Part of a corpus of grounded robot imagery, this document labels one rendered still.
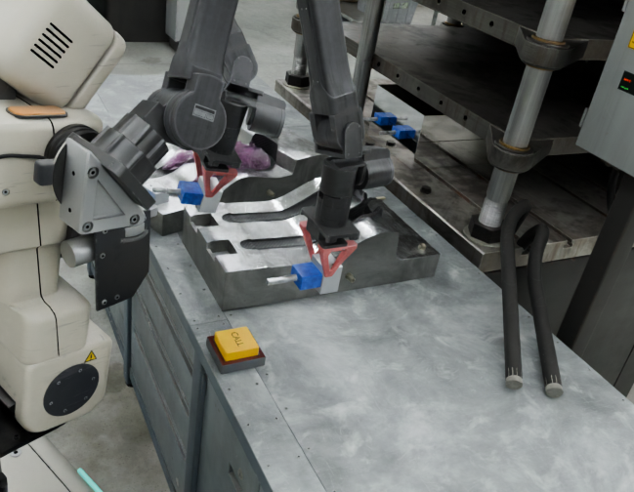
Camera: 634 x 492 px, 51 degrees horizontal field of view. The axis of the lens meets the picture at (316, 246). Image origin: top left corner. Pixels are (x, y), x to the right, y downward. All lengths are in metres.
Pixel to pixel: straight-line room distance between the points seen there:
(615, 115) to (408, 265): 0.56
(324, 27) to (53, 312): 0.61
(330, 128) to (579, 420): 0.66
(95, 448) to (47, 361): 0.97
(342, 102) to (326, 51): 0.08
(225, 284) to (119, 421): 1.02
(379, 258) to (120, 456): 1.06
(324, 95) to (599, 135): 0.79
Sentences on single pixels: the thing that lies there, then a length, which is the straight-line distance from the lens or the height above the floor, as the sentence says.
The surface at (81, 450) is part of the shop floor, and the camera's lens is 2.12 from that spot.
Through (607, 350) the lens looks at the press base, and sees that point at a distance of 2.44.
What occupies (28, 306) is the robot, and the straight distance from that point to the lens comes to 1.13.
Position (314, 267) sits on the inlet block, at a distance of 1.18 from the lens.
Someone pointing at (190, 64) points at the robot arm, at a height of 1.31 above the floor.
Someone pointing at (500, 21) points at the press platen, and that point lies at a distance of 1.80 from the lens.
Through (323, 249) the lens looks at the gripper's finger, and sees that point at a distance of 1.10.
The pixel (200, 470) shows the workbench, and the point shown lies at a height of 0.35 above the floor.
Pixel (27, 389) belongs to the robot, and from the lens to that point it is 1.19.
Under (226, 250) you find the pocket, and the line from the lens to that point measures 1.35.
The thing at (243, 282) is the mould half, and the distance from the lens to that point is 1.27.
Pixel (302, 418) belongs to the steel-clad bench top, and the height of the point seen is 0.80.
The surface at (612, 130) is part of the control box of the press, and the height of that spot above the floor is 1.14.
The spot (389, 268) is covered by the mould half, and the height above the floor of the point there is 0.84.
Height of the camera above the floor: 1.58
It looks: 30 degrees down
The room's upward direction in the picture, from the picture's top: 10 degrees clockwise
